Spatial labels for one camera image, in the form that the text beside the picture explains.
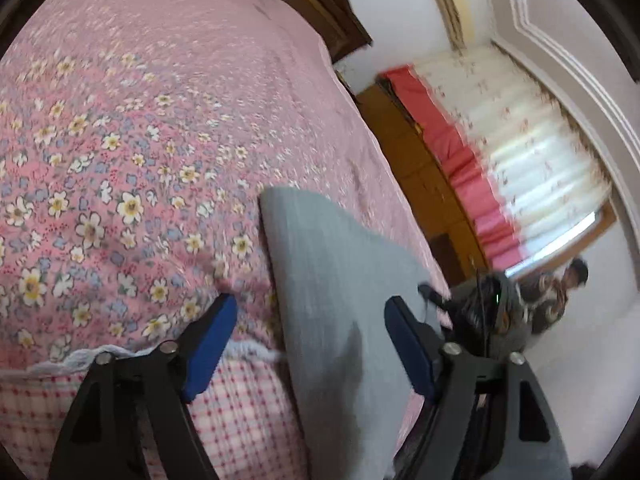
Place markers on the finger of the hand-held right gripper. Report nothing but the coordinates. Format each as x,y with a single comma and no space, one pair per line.
434,297

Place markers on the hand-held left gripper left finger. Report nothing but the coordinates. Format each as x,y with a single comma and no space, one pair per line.
210,350

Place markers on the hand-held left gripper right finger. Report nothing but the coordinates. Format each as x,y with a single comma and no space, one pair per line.
410,345

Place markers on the grey pants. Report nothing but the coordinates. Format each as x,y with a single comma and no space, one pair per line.
335,310

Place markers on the window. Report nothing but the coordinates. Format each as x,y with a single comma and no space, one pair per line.
565,245

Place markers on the wooden cabinet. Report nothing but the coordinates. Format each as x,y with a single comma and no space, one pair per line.
415,160

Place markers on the floral curtain with red hem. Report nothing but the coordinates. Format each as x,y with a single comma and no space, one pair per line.
505,150

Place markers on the pink floral quilt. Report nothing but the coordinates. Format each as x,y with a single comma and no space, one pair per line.
175,110

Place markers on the cream air conditioner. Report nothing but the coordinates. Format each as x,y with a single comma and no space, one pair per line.
452,10

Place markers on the dark wooden headboard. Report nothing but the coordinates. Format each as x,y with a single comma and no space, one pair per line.
325,5

